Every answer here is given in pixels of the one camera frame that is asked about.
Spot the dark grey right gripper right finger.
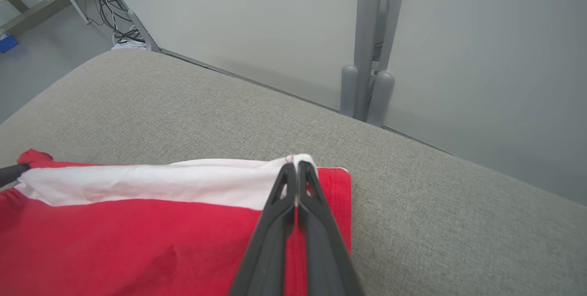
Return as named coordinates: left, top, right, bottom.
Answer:
left=298, top=162, right=365, bottom=296

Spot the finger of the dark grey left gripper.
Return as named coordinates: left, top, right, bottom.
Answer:
left=0, top=164, right=31, bottom=188

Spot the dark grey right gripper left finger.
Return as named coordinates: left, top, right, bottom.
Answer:
left=228, top=164, right=298, bottom=296

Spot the red white short-sleeve shirt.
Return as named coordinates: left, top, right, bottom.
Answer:
left=0, top=148, right=353, bottom=296

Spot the grey fabric sofa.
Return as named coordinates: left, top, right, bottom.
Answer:
left=0, top=48, right=587, bottom=296

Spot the blue box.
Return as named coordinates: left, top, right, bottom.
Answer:
left=0, top=30, right=20, bottom=53

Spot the desk with green edge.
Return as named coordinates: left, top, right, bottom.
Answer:
left=0, top=0, right=94, bottom=37

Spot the white power strip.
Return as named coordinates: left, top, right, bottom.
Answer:
left=111, top=38, right=148, bottom=51

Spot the black cable tangle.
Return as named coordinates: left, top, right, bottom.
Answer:
left=60, top=0, right=147, bottom=44

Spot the grey partition post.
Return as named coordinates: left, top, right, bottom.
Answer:
left=339, top=0, right=411, bottom=128

